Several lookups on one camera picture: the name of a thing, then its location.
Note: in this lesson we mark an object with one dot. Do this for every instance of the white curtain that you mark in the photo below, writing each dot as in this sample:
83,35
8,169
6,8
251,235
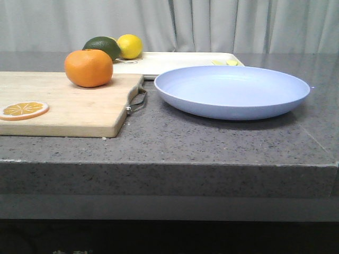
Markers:
187,26

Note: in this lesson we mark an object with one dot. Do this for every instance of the green lime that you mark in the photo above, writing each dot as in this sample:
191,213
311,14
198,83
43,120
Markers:
106,44

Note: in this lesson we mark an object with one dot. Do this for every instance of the cream white tray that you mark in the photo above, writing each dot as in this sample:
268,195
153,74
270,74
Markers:
152,64

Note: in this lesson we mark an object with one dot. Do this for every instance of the yellow lemon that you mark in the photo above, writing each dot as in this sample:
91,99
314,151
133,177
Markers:
130,45

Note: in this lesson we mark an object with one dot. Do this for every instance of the light blue plate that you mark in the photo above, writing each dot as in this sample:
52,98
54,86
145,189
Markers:
231,92

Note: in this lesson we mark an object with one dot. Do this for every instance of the orange slice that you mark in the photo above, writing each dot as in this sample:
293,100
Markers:
23,110

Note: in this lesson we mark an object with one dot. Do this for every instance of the orange fruit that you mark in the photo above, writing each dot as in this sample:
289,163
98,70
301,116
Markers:
88,68

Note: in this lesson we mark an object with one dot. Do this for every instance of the metal cutting board handle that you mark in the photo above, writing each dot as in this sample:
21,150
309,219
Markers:
138,102

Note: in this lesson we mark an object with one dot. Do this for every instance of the wooden cutting board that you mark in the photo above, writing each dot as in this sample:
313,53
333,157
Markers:
74,111

